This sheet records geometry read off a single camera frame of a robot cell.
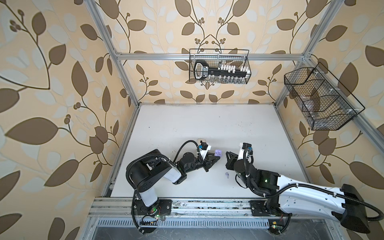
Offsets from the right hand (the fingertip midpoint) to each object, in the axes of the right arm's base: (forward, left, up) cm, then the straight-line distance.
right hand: (226, 155), depth 76 cm
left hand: (+1, +3, -3) cm, 5 cm away
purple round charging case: (+4, +4, -4) cm, 6 cm away
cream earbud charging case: (+18, +11, -14) cm, 25 cm away
